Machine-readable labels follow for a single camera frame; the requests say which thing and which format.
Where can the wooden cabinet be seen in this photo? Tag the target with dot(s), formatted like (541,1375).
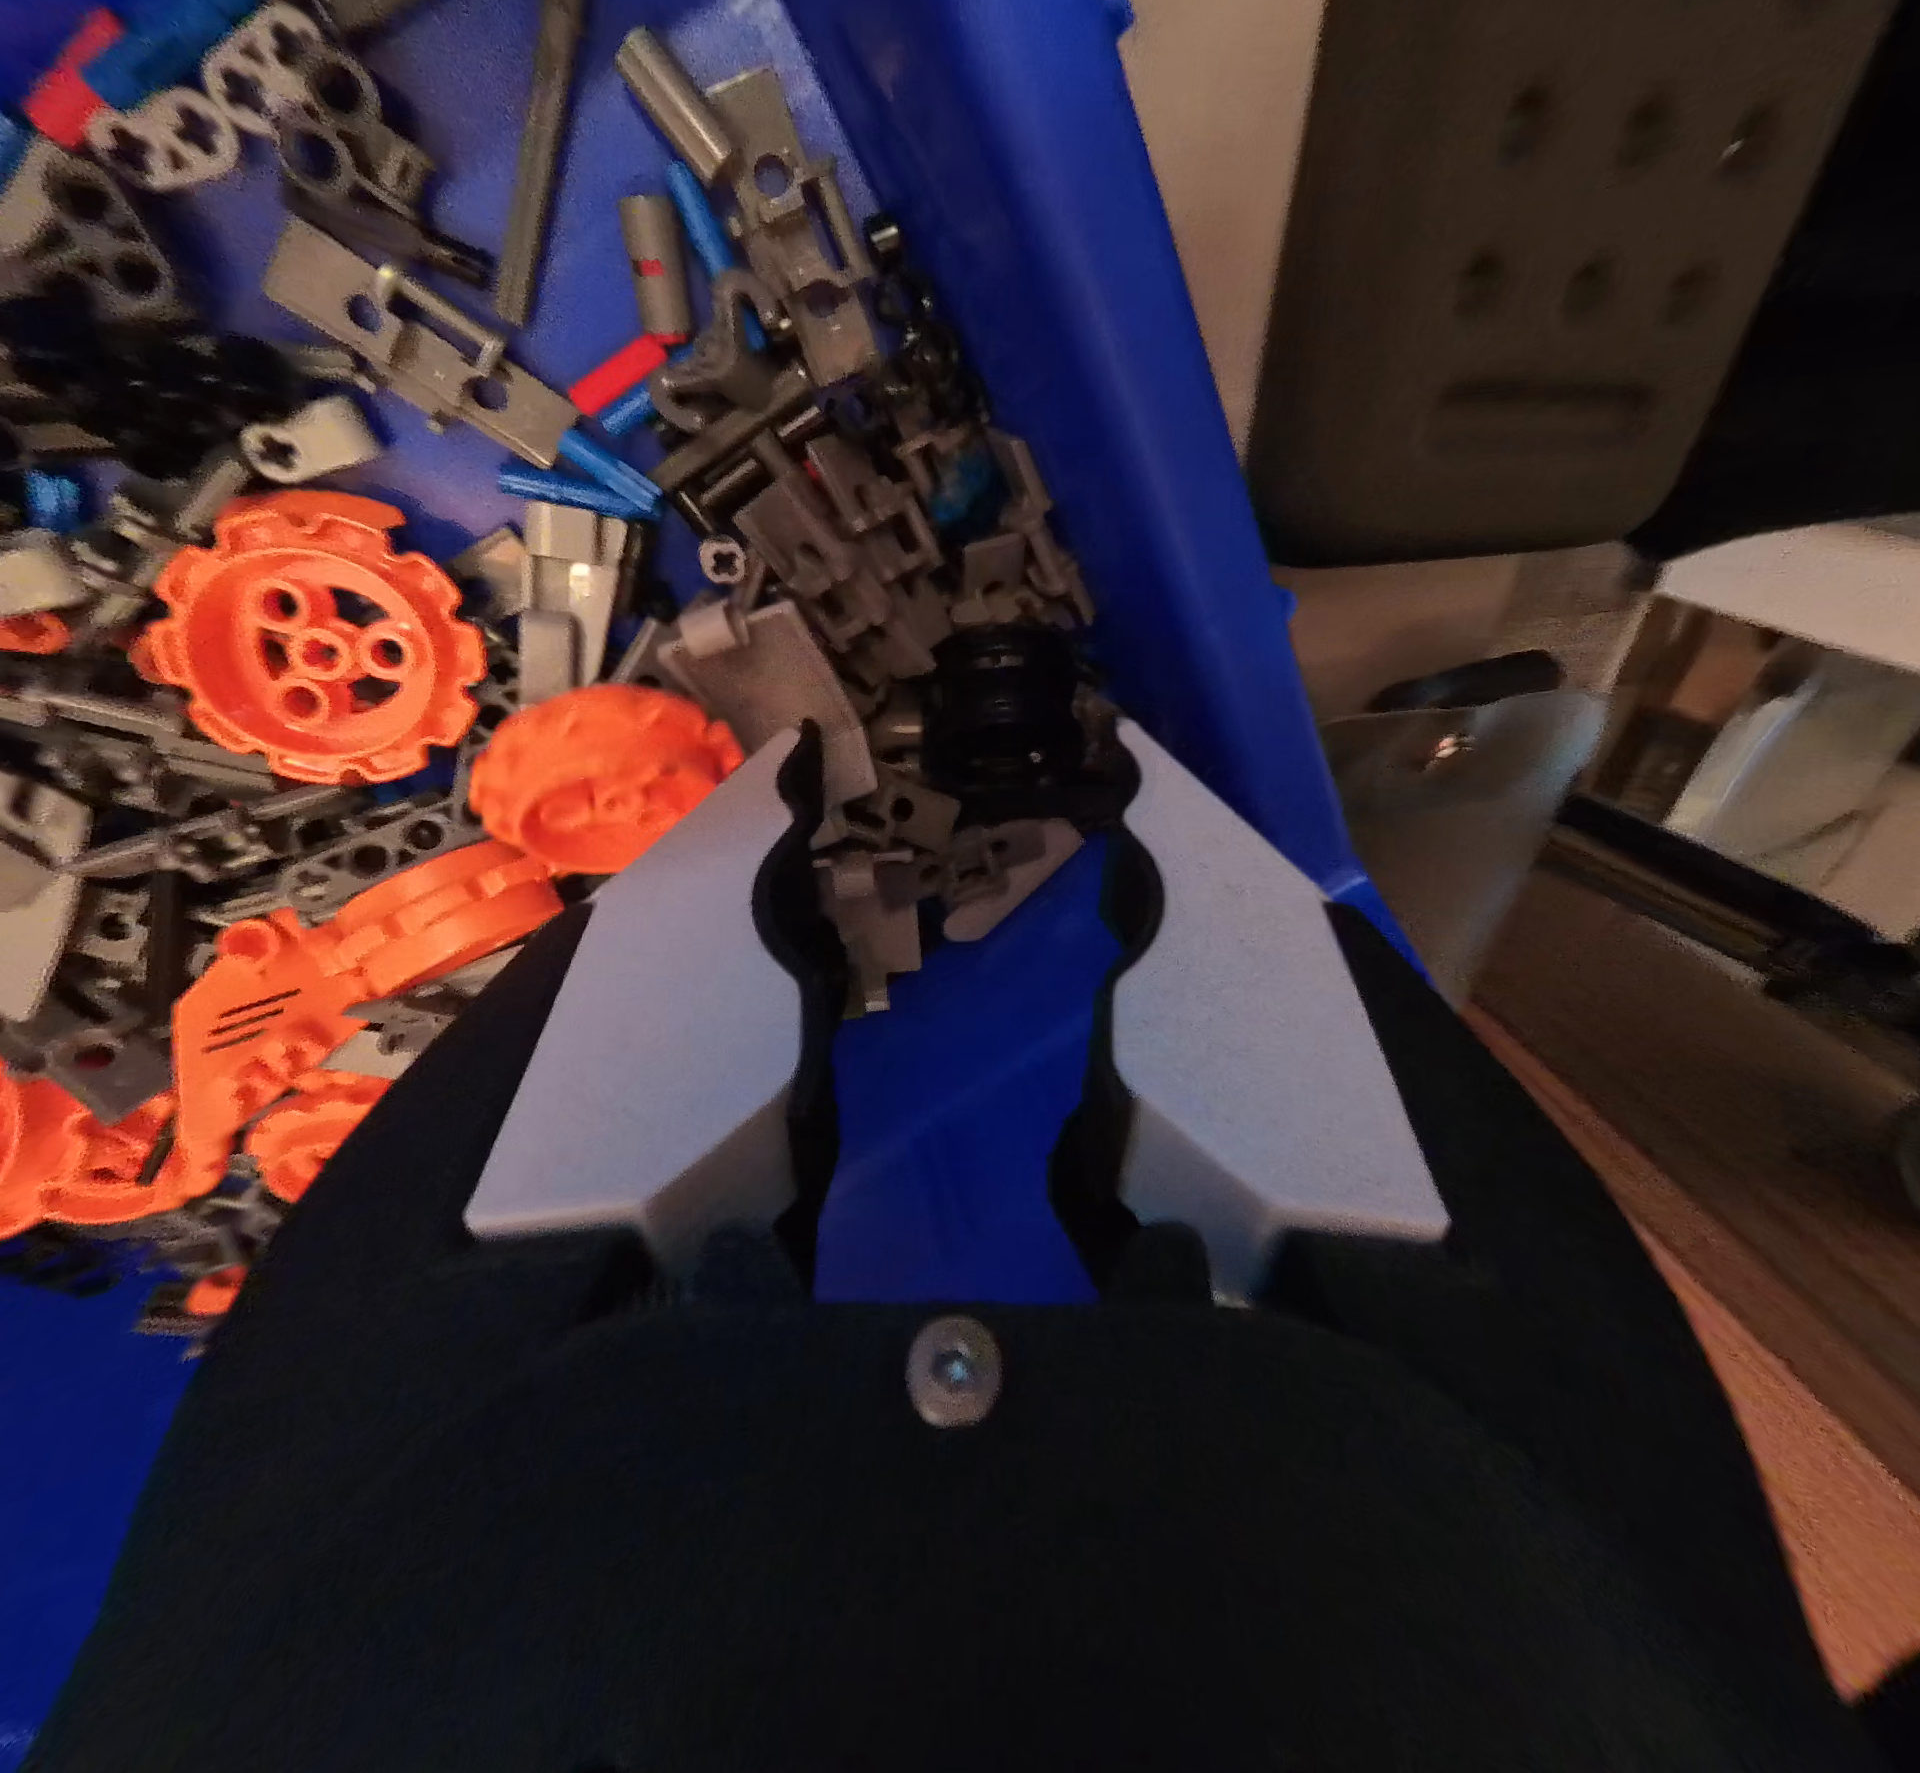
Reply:
(1724,1203)

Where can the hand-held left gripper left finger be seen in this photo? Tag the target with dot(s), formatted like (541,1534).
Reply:
(644,1025)

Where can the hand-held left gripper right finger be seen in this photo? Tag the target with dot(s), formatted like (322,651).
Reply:
(1273,1025)

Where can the grey bracket brick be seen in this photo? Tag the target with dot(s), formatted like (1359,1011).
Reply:
(883,887)

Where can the pile of toy building pieces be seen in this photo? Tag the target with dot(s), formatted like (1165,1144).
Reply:
(376,306)

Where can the black metal rod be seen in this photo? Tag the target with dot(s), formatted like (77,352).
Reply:
(1724,905)

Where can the metal bracket plate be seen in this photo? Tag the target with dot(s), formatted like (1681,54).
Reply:
(1438,828)

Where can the orange sprocket wheel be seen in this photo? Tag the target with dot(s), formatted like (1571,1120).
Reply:
(601,769)
(207,633)

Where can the blue tagged storage bin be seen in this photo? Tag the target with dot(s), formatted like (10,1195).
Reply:
(1017,229)

